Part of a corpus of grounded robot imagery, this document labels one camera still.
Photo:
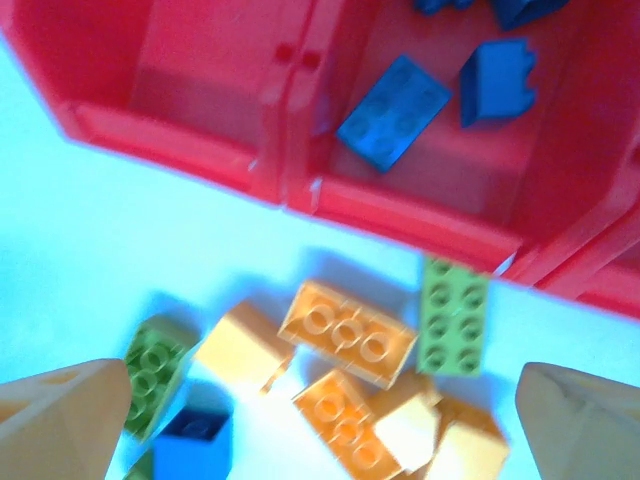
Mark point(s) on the yellow lego brick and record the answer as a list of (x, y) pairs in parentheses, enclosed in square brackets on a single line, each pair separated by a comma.
[(345, 332), (407, 425), (340, 430), (240, 350), (470, 445)]

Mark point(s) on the green lego brick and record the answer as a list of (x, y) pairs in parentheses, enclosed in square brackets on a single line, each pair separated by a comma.
[(137, 470), (452, 320), (152, 380)]

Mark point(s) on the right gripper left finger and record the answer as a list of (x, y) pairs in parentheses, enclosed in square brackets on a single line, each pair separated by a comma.
[(55, 430)]

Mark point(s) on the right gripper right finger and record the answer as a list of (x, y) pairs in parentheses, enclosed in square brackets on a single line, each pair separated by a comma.
[(590, 430)]

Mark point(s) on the blue lego brick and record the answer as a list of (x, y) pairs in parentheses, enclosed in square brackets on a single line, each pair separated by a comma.
[(495, 82), (192, 445), (395, 112), (440, 4), (530, 10)]

